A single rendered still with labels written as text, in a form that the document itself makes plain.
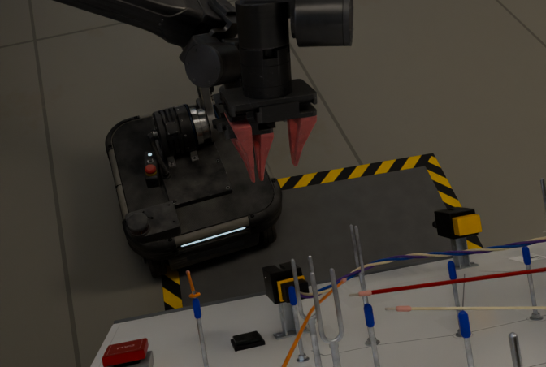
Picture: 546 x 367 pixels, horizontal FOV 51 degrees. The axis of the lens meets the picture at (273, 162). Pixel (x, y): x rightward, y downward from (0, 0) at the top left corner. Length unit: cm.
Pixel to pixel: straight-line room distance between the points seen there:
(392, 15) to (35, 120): 185
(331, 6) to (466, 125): 206
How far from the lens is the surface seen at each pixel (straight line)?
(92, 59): 296
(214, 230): 188
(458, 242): 104
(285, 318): 80
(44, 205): 239
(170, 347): 84
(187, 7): 81
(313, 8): 61
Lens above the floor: 179
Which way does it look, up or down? 49 degrees down
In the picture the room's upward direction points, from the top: straight up
